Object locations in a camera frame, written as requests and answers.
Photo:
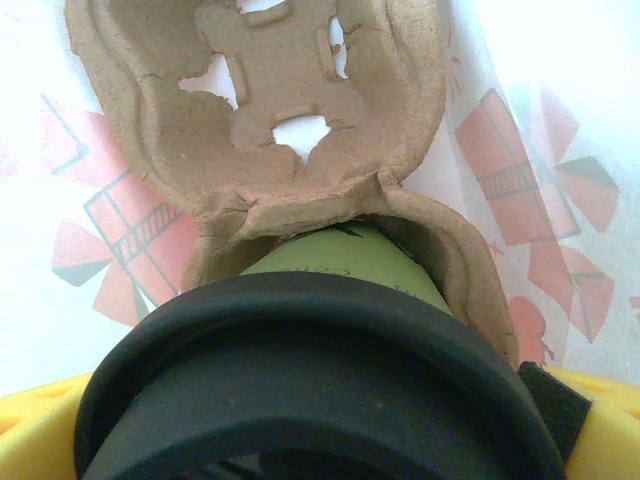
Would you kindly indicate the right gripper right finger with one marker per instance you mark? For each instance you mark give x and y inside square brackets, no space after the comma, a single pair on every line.
[605,430]

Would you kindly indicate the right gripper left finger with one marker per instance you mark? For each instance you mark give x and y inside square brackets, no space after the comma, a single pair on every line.
[35,435]

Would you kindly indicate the red white paper gift bag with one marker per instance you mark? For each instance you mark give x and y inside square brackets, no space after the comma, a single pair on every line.
[550,175]

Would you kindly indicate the black plastic cup lid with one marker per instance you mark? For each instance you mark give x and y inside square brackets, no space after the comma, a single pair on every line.
[300,350]

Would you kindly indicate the green paper coffee cup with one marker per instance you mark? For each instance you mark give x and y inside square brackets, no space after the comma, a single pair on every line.
[340,260]

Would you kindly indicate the brown pulp cup carrier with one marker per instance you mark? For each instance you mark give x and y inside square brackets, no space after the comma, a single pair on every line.
[400,100]

